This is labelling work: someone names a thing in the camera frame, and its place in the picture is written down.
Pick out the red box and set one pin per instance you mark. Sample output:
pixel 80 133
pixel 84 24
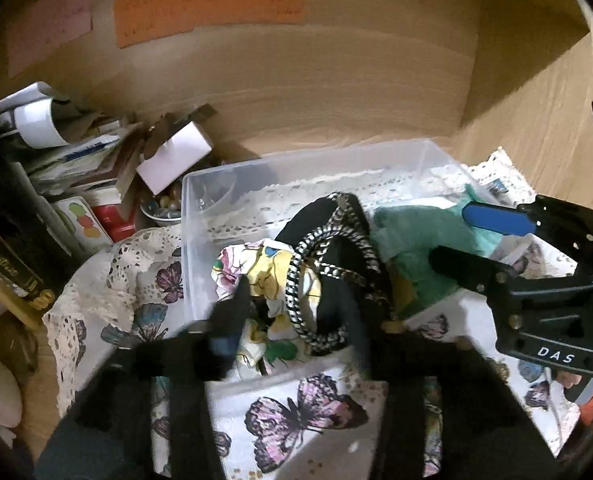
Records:
pixel 114 222

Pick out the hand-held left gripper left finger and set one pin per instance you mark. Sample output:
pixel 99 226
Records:
pixel 225 347

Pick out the yellow floral cloth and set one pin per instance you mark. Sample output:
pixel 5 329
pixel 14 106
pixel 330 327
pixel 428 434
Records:
pixel 264 265

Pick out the white card with coloured dots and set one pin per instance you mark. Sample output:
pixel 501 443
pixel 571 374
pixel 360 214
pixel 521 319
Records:
pixel 84 225

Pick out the bowl of marbles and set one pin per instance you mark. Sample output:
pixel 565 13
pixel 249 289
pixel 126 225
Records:
pixel 160 210

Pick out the green cloth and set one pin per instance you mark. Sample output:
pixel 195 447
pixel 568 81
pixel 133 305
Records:
pixel 411 247

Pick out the pink paper note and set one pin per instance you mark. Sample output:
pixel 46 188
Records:
pixel 46 25

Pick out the black book with gold print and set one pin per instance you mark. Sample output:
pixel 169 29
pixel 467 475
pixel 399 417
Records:
pixel 6 255

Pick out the orange paper note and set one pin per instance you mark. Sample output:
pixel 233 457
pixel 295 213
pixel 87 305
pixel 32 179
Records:
pixel 211 7

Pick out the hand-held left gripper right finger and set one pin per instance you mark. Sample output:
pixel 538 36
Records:
pixel 359 340

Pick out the butterfly print lace tablecloth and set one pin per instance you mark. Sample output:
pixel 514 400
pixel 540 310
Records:
pixel 301 412

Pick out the clear plastic storage box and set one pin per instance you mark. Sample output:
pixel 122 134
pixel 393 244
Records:
pixel 201 210

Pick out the small white cardboard box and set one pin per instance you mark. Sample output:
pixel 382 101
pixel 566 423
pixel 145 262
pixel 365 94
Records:
pixel 174 157

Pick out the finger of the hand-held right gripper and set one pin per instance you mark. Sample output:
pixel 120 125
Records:
pixel 496 220
pixel 469 267

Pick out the pile of papers and books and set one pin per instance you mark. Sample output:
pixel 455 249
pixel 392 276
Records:
pixel 71 145

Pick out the black garment with braided trim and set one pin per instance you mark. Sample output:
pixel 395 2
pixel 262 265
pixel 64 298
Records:
pixel 336 260

